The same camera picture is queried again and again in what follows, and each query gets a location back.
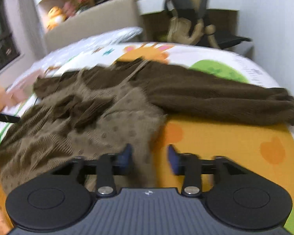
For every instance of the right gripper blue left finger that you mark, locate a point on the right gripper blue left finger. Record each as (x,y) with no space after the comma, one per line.
(110,165)

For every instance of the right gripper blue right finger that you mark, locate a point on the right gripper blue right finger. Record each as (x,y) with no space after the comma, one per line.
(187,165)

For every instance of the brown polka dot dress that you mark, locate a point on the brown polka dot dress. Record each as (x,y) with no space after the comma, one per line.
(97,111)

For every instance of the pink cardboard box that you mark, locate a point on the pink cardboard box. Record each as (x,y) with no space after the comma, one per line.
(22,89)

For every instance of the colourful cartoon play mat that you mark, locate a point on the colourful cartoon play mat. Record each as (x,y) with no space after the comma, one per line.
(267,151)

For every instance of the yellow duck plush toy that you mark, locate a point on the yellow duck plush toy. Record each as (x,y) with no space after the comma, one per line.
(55,17)

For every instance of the pink plush toy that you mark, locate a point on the pink plush toy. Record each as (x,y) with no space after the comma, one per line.
(69,9)

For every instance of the potted plant red leaves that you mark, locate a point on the potted plant red leaves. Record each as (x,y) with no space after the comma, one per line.
(82,5)

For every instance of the beige upholstered headboard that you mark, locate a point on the beige upholstered headboard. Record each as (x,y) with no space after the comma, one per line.
(108,16)

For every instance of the beige mesh office chair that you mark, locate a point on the beige mesh office chair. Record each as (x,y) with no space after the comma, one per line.
(190,25)

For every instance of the white desk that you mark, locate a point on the white desk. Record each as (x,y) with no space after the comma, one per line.
(156,6)

